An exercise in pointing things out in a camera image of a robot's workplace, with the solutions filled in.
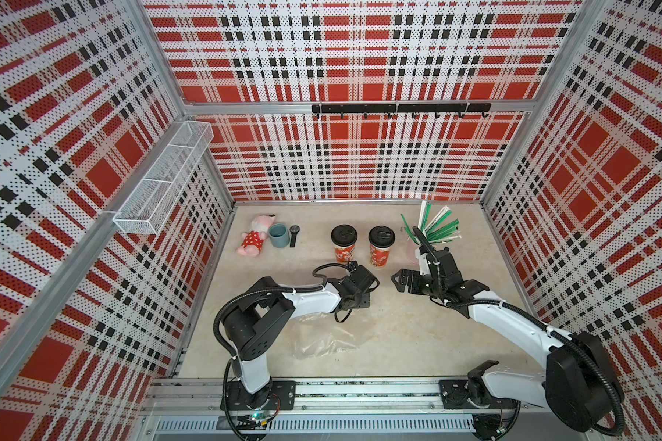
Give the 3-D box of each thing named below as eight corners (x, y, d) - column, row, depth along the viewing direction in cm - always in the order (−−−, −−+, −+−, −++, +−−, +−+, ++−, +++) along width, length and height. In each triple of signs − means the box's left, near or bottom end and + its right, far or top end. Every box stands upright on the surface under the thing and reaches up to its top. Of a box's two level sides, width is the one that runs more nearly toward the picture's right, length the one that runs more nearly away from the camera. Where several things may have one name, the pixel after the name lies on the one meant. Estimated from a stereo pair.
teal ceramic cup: (270, 247, 109) (266, 237, 104) (273, 232, 113) (270, 222, 108) (288, 247, 108) (285, 237, 103) (290, 232, 113) (287, 222, 108)
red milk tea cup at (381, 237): (368, 271, 101) (371, 243, 87) (367, 254, 106) (369, 225, 92) (390, 271, 101) (396, 243, 87) (388, 253, 106) (394, 225, 92)
